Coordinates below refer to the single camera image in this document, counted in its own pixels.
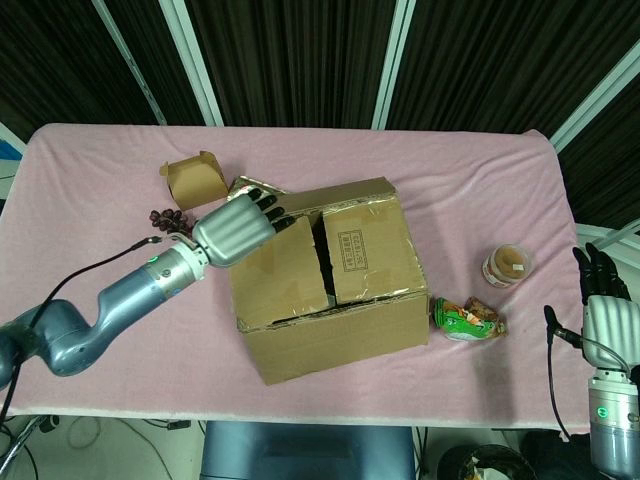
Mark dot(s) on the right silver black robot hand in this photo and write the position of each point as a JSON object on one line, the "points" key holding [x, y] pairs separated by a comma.
{"points": [[610, 320]]}

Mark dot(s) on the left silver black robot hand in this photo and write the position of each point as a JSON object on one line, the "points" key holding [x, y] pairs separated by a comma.
{"points": [[230, 232]]}

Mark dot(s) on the large brown cardboard box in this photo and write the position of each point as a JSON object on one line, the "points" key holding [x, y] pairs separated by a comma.
{"points": [[340, 340]]}

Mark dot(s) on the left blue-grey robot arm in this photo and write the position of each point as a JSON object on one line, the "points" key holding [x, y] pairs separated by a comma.
{"points": [[125, 300]]}

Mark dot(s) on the small kraft paper box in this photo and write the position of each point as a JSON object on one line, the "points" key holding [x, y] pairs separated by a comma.
{"points": [[197, 180]]}

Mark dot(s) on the gold red foil packet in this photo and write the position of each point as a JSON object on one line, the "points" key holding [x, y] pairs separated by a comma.
{"points": [[245, 186]]}

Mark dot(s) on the dark red grape bunch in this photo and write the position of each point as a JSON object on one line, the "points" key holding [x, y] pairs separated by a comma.
{"points": [[167, 219]]}

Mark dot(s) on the jar with orange label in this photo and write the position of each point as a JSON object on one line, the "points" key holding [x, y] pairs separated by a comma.
{"points": [[507, 265]]}

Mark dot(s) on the pink fleece tablecloth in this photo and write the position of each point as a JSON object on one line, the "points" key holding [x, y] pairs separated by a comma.
{"points": [[350, 150]]}

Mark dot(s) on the green snack bag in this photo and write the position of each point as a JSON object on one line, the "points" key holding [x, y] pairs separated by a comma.
{"points": [[462, 320]]}

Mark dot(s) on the black trash bin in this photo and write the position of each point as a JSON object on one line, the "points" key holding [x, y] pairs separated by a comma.
{"points": [[480, 462]]}

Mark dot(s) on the black pleated curtain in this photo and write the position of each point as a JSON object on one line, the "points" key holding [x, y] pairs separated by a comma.
{"points": [[300, 50]]}

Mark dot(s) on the blue-grey robot torso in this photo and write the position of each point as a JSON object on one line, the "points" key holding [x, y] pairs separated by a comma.
{"points": [[300, 450]]}

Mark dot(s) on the wide white frame post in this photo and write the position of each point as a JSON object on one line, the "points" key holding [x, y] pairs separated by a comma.
{"points": [[192, 65], [392, 65], [595, 100]]}

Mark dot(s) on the thin white frame post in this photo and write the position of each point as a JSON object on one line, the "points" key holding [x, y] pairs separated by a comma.
{"points": [[132, 65]]}

